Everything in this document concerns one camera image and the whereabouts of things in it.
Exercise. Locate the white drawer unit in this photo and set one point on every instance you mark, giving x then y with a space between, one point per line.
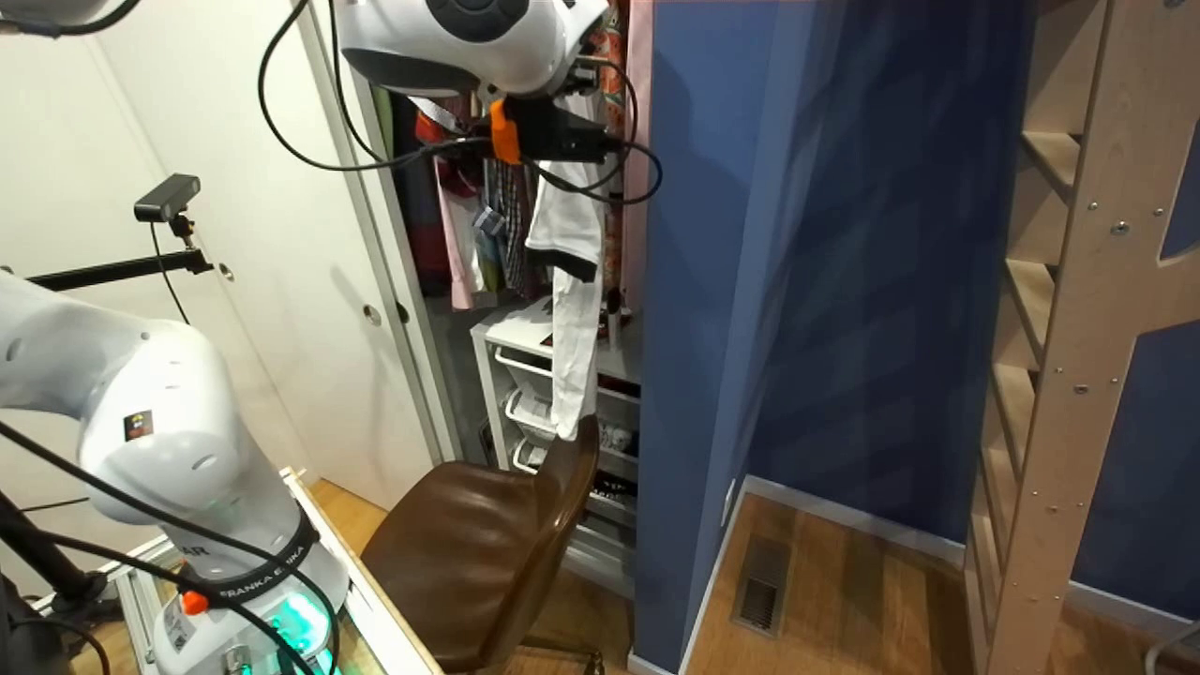
510 333

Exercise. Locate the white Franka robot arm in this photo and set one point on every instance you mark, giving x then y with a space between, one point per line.
163 416

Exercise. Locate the white robot base cart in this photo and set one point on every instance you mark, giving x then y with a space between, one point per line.
329 528

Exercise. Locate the teal electronic device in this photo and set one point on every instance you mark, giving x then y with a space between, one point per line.
293 624

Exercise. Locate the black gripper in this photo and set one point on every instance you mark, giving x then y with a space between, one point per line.
565 132

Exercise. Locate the white shirt with black collar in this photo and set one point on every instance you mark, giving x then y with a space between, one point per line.
576 349

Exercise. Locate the dark floor vent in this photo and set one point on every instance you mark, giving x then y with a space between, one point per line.
761 583

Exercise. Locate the black camera on stand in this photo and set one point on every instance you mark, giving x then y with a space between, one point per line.
171 198

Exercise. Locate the red orange patterned shirt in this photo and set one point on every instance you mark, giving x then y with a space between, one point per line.
436 151

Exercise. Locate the black camera stand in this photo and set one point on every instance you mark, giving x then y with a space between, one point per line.
113 268

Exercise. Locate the pink hanging shirt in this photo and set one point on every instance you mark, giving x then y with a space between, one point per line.
458 268

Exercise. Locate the wooden ladder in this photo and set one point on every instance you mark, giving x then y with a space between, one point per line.
1075 376

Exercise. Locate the white closet door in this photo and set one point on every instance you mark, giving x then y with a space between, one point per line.
286 312

